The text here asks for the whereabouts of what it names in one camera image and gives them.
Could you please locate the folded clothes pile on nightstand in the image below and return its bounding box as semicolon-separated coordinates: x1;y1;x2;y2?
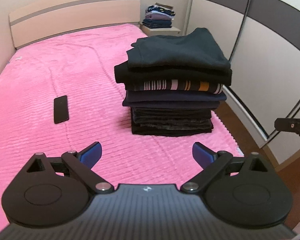
142;3;175;29

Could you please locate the dark green long-sleeve sweater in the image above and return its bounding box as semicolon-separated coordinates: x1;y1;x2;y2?
127;28;231;76

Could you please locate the bedside table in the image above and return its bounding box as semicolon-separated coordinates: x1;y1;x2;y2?
140;24;182;36

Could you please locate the beige wooden headboard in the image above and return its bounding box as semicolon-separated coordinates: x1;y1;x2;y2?
9;0;141;49

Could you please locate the black smartphone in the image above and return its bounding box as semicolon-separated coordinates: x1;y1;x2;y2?
53;95;69;124

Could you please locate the white grey sliding wardrobe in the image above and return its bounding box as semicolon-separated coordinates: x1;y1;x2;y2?
187;0;300;168

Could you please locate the stack of folded dark clothes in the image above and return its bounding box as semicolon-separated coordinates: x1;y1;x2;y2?
114;66;226;137

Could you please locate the pink ribbed bed blanket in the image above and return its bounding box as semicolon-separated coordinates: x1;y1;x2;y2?
0;24;239;231

